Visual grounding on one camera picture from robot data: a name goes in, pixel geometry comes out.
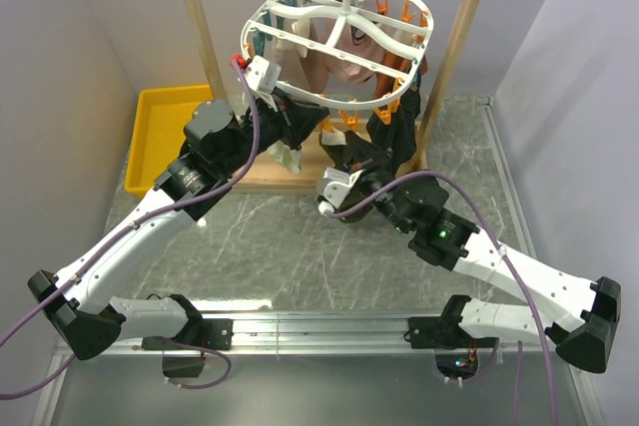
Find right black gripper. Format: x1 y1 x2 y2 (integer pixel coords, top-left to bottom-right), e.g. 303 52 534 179
341 130 412 233

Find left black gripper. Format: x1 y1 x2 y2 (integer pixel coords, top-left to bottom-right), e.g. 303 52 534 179
220 85 329 176

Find orange plastic clothes clip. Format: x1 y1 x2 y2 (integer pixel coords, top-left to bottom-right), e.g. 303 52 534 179
318 117 333 134

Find olive green underwear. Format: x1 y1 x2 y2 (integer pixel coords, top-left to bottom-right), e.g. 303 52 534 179
317 129 380 225

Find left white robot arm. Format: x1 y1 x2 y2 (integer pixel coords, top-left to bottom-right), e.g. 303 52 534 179
28 91 328 360

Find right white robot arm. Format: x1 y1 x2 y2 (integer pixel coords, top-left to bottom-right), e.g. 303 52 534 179
342 140 621 374

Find pale green hanging underwear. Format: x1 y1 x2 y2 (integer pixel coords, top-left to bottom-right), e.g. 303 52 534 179
267 141 302 175

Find pink hanging underwear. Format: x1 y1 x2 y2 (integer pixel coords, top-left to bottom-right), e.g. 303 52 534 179
274 16 390 93

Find black striped hanging underwear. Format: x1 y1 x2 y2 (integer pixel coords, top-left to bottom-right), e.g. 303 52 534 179
366 58 428 177

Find white round clip hanger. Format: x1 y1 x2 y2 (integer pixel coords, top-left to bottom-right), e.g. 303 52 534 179
239 0 434 126

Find rust orange hanging underwear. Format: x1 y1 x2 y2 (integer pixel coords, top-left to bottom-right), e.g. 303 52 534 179
373 52 411 99

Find beige hanging underwear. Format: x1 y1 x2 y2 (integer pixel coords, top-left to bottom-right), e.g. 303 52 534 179
274 19 314 61

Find wooden clothes rack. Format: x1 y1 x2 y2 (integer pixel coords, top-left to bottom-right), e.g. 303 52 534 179
184 0 480 194

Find yellow plastic bin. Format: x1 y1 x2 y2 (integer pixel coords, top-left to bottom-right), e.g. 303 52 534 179
124 84 213 198

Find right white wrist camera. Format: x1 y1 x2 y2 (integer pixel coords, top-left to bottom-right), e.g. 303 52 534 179
317 167 363 216

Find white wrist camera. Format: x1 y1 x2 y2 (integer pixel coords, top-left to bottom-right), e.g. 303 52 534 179
229 54 282 111
317 167 363 216

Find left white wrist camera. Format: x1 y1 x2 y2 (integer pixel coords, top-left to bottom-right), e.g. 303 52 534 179
229 54 282 111

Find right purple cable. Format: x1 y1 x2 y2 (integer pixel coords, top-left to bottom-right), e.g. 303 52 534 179
323 170 558 426

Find aluminium mounting rail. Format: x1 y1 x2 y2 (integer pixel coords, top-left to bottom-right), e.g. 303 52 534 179
54 309 565 357

